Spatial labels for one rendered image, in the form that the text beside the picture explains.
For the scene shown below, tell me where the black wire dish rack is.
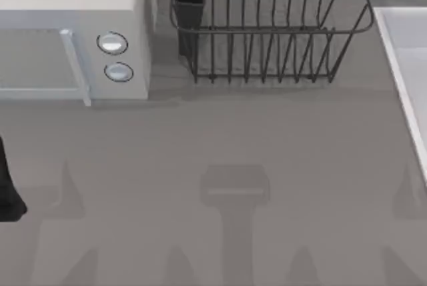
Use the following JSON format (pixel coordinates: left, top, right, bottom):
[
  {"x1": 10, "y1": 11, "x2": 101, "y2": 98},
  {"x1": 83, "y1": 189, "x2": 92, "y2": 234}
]
[{"x1": 168, "y1": 0, "x2": 374, "y2": 85}]

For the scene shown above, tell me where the black cutlery holder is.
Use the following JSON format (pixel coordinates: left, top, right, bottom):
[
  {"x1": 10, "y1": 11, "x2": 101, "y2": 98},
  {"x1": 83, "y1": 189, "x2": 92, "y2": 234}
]
[{"x1": 169, "y1": 0, "x2": 208, "y2": 57}]

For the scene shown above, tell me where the glass microwave door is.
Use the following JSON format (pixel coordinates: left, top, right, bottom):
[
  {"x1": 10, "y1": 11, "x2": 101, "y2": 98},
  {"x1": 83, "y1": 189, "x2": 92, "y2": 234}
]
[{"x1": 0, "y1": 27, "x2": 92, "y2": 107}]

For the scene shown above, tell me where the round microwave knob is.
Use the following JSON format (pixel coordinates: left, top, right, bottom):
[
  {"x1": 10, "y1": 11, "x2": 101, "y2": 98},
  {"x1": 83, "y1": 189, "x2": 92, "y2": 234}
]
[
  {"x1": 96, "y1": 31, "x2": 129, "y2": 56},
  {"x1": 103, "y1": 61, "x2": 135, "y2": 83}
]

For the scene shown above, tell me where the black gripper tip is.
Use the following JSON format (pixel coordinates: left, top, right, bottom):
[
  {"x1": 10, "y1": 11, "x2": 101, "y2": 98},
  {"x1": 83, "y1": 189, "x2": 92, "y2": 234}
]
[{"x1": 0, "y1": 136, "x2": 28, "y2": 223}]

